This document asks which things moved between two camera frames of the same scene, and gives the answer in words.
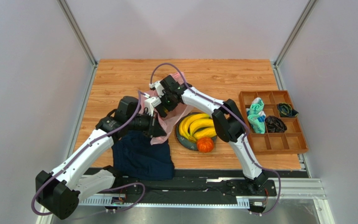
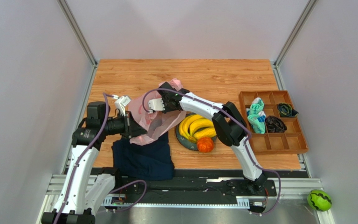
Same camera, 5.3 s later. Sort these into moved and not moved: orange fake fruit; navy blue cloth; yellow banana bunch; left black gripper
Moved: left black gripper
Not moved: yellow banana bunch; navy blue cloth; orange fake fruit
